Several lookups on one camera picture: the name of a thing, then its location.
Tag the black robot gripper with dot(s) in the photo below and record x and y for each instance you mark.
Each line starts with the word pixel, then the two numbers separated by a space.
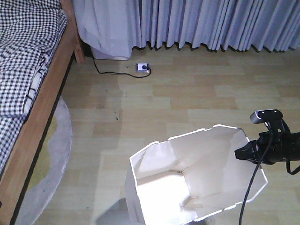
pixel 268 150

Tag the white plastic trash bin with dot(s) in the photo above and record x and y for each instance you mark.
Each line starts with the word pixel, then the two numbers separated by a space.
pixel 190 177

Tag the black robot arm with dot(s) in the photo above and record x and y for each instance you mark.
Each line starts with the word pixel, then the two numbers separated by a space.
pixel 295 151

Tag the white floor power outlet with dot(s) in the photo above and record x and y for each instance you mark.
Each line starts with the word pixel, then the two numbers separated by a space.
pixel 142 67

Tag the light grey curtains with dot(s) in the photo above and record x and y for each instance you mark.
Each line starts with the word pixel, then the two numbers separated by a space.
pixel 112 28

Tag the grey round rug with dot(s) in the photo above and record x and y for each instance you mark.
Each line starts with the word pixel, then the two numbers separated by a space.
pixel 50 166

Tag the black white checkered bedding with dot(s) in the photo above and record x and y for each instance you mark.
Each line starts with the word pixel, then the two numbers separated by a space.
pixel 30 31

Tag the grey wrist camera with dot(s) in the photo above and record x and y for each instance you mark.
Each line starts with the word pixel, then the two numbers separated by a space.
pixel 263 116

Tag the wooden bed frame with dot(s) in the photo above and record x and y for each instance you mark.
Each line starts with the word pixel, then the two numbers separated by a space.
pixel 22 160

